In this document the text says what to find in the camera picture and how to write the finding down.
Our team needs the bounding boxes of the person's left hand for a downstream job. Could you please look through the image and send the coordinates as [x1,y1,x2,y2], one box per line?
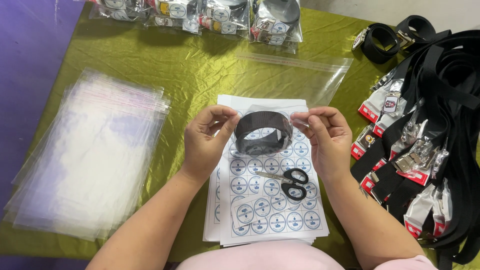
[181,105,241,184]

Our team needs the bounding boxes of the person's right hand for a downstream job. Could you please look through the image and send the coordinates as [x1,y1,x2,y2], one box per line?
[290,106,353,183]

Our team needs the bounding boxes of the small clear plastic bag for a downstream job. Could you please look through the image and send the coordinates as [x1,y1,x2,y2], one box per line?
[232,104,313,158]

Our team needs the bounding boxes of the rolled black webbing belt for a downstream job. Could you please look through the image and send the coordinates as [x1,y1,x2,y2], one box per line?
[234,110,294,157]

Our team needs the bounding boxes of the large empty clear plastic bag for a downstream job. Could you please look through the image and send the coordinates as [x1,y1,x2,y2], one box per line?
[235,52,354,109]

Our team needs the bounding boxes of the cut strip of round stickers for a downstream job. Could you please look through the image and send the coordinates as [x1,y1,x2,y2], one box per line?
[229,195,272,228]

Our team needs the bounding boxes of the green shiny tablecloth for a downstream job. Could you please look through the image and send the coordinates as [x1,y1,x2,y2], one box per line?
[0,4,480,270]

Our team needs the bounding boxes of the stack of white sticker sheets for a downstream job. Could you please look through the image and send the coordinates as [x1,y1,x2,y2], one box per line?
[202,94,330,247]

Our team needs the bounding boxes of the coiled black belt silver buckle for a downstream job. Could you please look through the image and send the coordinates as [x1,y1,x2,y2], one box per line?
[394,15,453,52]
[351,23,404,65]

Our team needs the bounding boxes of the stack of clear plastic bags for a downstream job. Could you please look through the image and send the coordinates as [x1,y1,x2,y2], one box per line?
[4,67,172,242]

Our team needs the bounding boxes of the heap of loose black belts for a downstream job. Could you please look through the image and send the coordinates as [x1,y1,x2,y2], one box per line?
[350,29,480,270]

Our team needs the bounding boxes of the person's pink shirt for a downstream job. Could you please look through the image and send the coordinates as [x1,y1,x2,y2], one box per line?
[175,240,438,270]

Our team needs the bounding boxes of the pile of bagged black belts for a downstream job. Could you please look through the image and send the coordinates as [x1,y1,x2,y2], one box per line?
[88,0,304,54]

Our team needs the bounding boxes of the purple cloth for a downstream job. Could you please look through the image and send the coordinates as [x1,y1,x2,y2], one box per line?
[0,0,91,270]

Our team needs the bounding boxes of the black handled scissors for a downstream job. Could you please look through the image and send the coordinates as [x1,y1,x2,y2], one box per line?
[255,168,310,202]

